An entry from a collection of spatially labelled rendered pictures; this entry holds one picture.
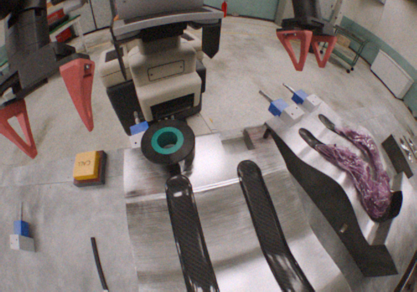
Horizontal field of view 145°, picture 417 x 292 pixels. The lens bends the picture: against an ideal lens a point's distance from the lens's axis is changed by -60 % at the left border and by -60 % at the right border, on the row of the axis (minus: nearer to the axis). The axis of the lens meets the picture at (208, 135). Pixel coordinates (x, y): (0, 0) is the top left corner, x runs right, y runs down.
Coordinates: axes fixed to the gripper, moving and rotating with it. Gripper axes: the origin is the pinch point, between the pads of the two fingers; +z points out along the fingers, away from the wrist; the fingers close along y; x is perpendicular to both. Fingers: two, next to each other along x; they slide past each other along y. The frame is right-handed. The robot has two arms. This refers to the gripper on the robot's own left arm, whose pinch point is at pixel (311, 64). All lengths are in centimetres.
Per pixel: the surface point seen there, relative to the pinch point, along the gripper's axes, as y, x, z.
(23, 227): -73, 5, 16
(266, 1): 395, 377, -161
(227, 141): -19.4, 4.5, 12.1
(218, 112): 33, 115, 54
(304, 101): 7.1, 6.2, 11.2
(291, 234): -19.7, -13.5, 19.6
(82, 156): -49, 16, 10
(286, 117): -3.5, 4.1, 12.1
